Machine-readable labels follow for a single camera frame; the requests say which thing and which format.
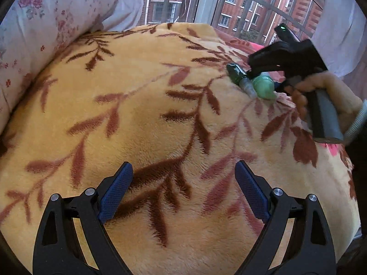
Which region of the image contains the light green plastic bottle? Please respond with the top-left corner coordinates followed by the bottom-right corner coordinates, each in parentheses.
top-left (251, 73), bottom-right (277, 101)

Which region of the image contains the person's right hand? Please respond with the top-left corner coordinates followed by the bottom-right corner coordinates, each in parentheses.
top-left (285, 71), bottom-right (364, 127)

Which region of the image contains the person's right forearm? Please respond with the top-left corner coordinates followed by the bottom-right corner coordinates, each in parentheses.
top-left (342, 99), bottom-right (367, 149)

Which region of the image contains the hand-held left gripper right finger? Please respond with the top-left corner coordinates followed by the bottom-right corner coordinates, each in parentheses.
top-left (234, 160), bottom-right (336, 275)

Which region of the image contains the red brick building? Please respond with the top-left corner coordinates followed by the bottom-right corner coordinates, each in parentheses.
top-left (145, 0), bottom-right (324, 45)

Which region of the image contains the dark green small bottle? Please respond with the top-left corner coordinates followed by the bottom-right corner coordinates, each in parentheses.
top-left (226, 63), bottom-right (258, 99)

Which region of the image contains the floral pillow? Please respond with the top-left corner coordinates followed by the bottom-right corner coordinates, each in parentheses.
top-left (0, 0), bottom-right (119, 134)

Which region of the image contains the window frame with railing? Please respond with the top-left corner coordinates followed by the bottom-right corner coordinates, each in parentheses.
top-left (142, 0), bottom-right (327, 46)

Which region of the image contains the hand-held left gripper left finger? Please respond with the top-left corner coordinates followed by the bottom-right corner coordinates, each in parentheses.
top-left (32, 161), bottom-right (134, 275)

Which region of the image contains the yellow plush blanket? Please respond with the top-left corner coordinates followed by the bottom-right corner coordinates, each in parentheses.
top-left (0, 23), bottom-right (362, 275)

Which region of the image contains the white sheer curtain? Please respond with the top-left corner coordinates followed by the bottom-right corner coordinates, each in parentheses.
top-left (311, 0), bottom-right (367, 94)
top-left (102, 0), bottom-right (147, 33)

